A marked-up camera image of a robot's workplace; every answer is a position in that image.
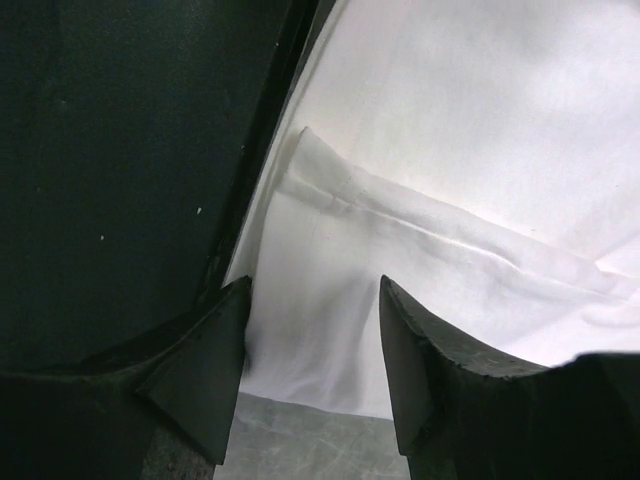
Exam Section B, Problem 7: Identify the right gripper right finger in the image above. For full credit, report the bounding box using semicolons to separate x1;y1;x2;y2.
379;277;639;479

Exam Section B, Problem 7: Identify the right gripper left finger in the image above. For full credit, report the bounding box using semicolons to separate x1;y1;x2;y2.
1;277;252;479

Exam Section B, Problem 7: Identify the white printed t-shirt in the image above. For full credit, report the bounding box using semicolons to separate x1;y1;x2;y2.
227;1;639;418

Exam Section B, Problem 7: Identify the black base crossbar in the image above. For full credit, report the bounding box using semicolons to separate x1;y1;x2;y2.
1;1;331;372

